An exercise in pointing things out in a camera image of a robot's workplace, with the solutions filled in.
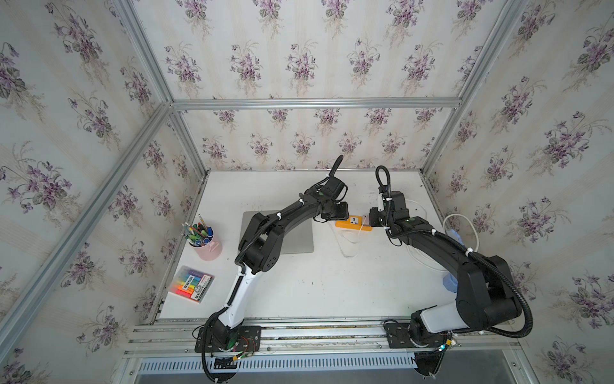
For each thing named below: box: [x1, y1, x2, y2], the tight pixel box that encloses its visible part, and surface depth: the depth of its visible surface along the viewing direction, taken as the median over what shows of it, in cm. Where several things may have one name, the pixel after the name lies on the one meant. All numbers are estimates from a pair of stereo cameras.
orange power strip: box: [334, 215, 374, 232], surface depth 100 cm
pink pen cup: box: [183, 213, 223, 261], surface depth 86 cm
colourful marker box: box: [168, 265, 216, 304], surface depth 85 cm
